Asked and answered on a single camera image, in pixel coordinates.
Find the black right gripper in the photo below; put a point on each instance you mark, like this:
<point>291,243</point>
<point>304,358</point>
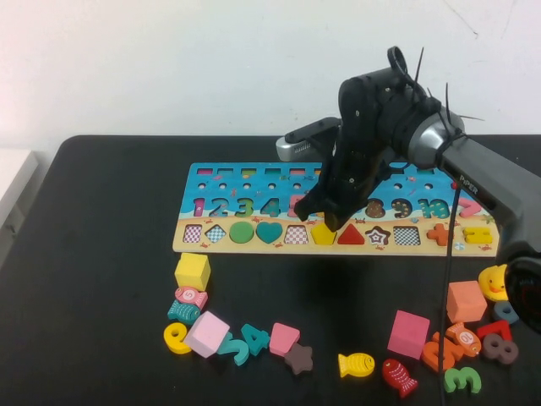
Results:
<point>359,139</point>

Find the yellow pentagon piece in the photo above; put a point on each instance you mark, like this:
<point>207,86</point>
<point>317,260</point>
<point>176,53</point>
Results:
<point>321,237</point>

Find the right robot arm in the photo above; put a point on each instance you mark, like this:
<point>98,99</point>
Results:
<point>486,169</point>

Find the red triangle piece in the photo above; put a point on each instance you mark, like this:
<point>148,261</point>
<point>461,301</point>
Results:
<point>351,237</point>

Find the teal heart piece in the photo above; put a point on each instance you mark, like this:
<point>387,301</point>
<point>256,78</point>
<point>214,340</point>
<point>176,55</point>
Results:
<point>269,231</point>

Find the blue wooden puzzle board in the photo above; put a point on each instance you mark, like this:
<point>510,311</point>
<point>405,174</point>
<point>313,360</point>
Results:
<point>253,249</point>

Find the green circle piece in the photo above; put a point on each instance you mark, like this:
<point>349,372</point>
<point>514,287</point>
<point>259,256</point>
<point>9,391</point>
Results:
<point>242,233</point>

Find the orange plus sign piece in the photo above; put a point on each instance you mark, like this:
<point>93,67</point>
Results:
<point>437,234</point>

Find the pink trapezoid piece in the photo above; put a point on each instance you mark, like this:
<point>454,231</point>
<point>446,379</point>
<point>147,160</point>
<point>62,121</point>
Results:
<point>284,338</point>

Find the teal number four piece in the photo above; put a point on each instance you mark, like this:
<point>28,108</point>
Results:
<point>255,338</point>

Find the brown star piece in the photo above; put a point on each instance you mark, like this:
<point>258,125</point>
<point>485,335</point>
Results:
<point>298,358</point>

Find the pink greater-than sign piece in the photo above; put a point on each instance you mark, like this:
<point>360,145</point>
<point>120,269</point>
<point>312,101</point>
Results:
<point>474,208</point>

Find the yellow equals sign piece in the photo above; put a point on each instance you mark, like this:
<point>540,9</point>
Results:
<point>477,235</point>

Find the teal number two piece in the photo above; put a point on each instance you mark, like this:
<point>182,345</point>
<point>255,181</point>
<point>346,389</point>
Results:
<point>240,353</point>

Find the orange number ten piece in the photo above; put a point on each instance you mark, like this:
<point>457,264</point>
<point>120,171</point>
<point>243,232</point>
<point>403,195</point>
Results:
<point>431,353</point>

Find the yellow number six piece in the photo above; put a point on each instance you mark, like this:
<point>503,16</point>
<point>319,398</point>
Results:
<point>171,340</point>

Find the grey-blue number nine piece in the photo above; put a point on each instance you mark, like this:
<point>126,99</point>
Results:
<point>503,315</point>

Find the red number seven piece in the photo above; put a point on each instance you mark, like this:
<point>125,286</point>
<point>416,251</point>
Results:
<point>498,327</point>

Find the brown number eight piece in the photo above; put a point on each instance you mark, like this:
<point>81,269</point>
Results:
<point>500,350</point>

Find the green number three piece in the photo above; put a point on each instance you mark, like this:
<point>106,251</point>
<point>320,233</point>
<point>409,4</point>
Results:
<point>471,382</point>

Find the yellow wooden cube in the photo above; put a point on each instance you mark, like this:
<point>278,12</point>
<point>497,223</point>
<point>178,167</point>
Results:
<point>192,271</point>

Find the hot pink wooden cube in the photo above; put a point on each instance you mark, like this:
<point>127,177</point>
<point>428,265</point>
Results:
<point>408,334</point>

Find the yellow wooden fish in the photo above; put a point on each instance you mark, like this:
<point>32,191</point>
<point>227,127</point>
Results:
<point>357,364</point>

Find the pink fish number five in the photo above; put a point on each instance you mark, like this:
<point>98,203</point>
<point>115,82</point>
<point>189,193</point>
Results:
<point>190,295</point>

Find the black zip tie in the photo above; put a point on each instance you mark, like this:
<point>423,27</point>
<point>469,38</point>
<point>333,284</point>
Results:
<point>420,63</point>
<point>471,118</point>
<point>447,103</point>

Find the salmon wooden cube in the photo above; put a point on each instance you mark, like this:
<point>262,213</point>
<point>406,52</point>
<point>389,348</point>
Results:
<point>465,302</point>

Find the light pink wooden cube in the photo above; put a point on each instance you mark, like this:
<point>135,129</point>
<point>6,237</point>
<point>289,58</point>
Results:
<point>207,334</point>

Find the teal wooden fish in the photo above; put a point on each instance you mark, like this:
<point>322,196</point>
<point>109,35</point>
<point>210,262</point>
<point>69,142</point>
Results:
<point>181,312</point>

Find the red wooden fish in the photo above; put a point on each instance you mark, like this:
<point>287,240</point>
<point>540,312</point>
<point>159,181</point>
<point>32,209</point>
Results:
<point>397,376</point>

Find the yellow rubber duck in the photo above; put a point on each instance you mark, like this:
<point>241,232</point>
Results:
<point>492,283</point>

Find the orange fish number ten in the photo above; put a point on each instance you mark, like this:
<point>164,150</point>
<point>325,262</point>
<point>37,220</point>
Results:
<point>465,338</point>

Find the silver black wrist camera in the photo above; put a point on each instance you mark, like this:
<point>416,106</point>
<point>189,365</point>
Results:
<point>296,146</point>

